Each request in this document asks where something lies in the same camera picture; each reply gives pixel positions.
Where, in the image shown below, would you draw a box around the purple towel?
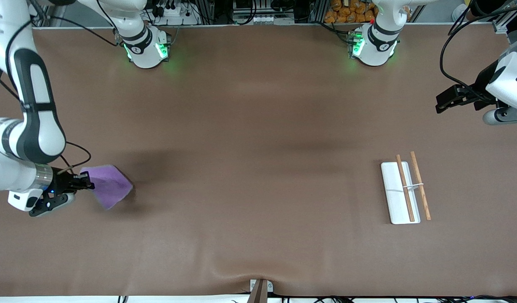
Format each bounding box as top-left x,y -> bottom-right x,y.
80,164 -> 134,210

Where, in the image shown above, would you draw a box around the metal camera mount clamp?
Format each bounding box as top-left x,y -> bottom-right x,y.
247,279 -> 274,303

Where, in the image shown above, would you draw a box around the white rack with wooden bars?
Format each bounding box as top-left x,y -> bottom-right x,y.
380,151 -> 432,225

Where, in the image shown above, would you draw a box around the white socket strip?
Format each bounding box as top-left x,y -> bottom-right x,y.
235,14 -> 276,25

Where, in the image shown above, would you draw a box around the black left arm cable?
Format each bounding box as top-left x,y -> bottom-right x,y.
439,0 -> 517,95

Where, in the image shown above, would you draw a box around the orange snack bags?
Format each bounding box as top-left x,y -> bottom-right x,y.
324,0 -> 379,24

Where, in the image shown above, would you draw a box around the white power strip black plugs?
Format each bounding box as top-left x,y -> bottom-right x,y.
151,0 -> 200,26

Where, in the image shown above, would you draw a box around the aluminium frame profile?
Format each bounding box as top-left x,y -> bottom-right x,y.
492,0 -> 517,34
29,0 -> 53,28

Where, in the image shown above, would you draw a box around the brown table mat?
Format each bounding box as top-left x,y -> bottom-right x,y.
0,23 -> 517,298

